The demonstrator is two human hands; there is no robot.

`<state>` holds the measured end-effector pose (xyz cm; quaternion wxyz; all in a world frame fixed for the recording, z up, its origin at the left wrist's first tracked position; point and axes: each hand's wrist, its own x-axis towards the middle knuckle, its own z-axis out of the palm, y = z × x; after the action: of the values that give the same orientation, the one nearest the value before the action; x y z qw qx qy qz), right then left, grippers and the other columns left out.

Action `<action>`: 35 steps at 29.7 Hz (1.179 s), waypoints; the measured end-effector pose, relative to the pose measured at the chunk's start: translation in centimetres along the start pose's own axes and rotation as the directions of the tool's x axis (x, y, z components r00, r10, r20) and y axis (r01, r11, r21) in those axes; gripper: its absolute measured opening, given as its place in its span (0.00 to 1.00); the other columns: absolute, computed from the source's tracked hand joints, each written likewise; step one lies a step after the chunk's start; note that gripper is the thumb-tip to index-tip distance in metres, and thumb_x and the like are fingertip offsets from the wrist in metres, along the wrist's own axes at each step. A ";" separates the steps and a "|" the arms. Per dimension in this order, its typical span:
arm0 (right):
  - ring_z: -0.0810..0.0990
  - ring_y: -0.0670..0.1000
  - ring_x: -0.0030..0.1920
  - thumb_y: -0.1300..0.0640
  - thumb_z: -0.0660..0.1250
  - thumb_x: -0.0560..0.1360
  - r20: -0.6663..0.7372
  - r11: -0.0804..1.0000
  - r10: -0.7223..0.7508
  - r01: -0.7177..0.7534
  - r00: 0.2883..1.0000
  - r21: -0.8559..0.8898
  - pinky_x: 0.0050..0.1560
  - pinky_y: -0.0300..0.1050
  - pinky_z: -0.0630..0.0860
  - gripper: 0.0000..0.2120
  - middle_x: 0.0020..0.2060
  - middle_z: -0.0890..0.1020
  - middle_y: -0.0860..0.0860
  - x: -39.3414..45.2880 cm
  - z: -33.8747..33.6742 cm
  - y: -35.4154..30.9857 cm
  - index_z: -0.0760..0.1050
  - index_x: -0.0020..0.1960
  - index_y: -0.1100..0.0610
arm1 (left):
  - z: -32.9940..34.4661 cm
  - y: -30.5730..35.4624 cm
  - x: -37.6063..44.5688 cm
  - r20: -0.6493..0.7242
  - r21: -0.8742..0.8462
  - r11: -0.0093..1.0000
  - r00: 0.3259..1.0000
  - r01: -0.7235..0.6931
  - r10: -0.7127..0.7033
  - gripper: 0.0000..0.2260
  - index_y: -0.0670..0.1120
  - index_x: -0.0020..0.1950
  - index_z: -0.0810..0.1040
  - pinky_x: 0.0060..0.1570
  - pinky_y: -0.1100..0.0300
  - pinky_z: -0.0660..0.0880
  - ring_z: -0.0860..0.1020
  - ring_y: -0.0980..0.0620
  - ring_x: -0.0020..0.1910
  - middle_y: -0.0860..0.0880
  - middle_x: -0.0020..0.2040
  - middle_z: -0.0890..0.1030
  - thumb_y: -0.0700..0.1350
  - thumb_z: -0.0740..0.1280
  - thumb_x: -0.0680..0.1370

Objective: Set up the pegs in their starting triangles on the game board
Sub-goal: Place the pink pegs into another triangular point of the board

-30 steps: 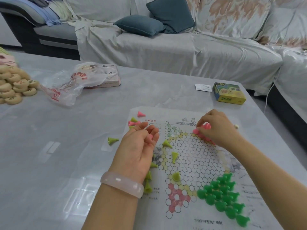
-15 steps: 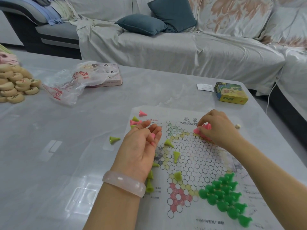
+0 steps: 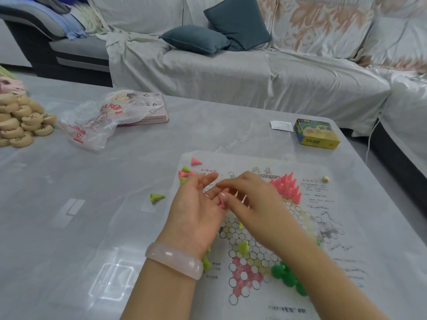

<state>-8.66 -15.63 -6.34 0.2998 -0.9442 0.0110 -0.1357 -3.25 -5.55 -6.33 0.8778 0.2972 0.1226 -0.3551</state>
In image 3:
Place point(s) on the person's left hand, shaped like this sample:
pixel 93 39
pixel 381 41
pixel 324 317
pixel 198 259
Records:
pixel 186 216

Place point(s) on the person's right hand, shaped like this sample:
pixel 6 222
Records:
pixel 260 206

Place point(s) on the person's left thumb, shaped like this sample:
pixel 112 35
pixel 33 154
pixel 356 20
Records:
pixel 207 179

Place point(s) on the person's right fingers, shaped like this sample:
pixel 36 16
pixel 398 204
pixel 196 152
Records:
pixel 235 185

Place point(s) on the pink game peg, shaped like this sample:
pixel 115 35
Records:
pixel 195 161
pixel 182 174
pixel 222 202

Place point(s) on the person's right forearm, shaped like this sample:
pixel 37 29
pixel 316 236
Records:
pixel 310 263

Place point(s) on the person's left forearm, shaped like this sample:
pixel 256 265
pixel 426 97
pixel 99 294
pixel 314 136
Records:
pixel 163 293

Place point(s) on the yellow-green game peg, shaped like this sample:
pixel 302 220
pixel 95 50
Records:
pixel 244 247
pixel 188 171
pixel 156 198
pixel 206 262

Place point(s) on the cluster of pink pegs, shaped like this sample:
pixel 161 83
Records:
pixel 287 186

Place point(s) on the white paper slip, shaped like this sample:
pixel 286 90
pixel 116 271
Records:
pixel 282 125

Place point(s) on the pale pink jade bangle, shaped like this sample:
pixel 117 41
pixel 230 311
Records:
pixel 173 259

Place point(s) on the pink flat game box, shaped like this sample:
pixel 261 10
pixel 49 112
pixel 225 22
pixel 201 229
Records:
pixel 150 109

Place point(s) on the yellow and green cardboard box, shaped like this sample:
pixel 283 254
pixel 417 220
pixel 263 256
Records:
pixel 317 133

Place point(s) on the printed paper game board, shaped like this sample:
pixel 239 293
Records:
pixel 333 209

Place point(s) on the cluster of dark green pegs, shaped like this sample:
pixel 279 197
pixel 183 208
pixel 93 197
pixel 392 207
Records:
pixel 288 276

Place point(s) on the white sofa cover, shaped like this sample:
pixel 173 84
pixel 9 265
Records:
pixel 233 76

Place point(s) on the clear plastic bag red print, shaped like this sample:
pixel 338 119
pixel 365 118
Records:
pixel 90 126

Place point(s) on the dark teal cushion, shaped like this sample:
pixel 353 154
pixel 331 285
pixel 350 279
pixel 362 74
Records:
pixel 196 39
pixel 240 21

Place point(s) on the grey sofa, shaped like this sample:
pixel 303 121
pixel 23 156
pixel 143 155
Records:
pixel 80 51

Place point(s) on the floral sofa cover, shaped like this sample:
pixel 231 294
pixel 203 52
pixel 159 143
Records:
pixel 333 26

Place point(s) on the pile of wooden chess discs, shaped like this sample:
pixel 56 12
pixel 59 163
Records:
pixel 20 119

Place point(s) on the pink packet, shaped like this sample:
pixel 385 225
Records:
pixel 10 83

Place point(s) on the pile of folded clothes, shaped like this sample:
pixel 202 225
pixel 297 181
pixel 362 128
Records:
pixel 60 16

